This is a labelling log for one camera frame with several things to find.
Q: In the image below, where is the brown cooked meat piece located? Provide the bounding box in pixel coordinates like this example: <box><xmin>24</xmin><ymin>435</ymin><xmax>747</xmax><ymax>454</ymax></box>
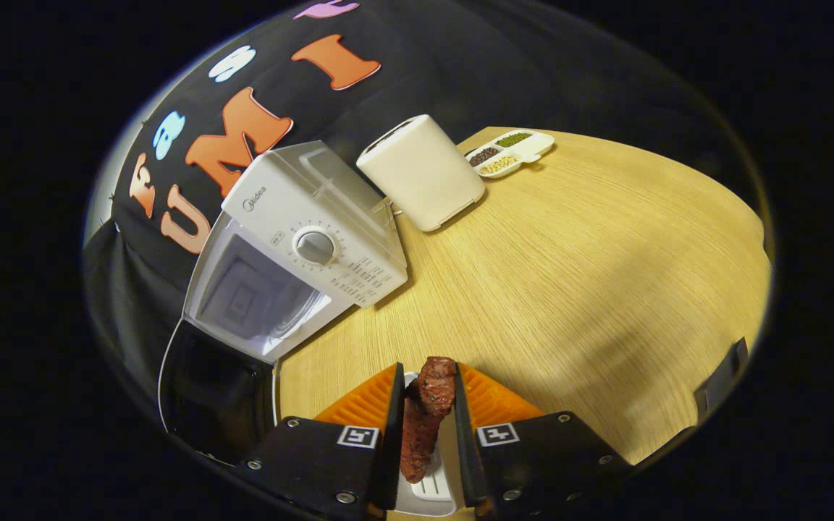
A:
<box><xmin>399</xmin><ymin>356</ymin><xmax>458</xmax><ymax>484</ymax></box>

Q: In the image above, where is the cream white toaster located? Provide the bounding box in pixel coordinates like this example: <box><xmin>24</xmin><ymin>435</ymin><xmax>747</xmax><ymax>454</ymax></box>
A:
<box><xmin>356</xmin><ymin>114</ymin><xmax>487</xmax><ymax>232</ymax></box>

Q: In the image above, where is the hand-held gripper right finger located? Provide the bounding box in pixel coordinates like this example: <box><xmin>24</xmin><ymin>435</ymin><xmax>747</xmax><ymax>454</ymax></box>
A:
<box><xmin>453</xmin><ymin>362</ymin><xmax>635</xmax><ymax>518</ymax></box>

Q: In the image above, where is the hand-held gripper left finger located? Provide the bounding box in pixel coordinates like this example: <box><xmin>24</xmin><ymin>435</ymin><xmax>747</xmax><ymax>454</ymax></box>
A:
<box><xmin>232</xmin><ymin>362</ymin><xmax>405</xmax><ymax>521</ymax></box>

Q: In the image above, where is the white microwave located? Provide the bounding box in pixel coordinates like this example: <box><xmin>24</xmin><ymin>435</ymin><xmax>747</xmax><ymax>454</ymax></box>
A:
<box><xmin>158</xmin><ymin>140</ymin><xmax>409</xmax><ymax>464</ymax></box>

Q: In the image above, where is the white divided dish with beans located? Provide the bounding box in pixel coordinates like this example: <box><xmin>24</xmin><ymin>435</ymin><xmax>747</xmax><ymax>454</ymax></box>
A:
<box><xmin>465</xmin><ymin>129</ymin><xmax>556</xmax><ymax>179</ymax></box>

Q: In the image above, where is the small white ribbed tray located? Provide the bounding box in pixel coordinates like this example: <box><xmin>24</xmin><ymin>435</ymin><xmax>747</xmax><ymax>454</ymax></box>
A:
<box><xmin>392</xmin><ymin>371</ymin><xmax>461</xmax><ymax>517</ymax></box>

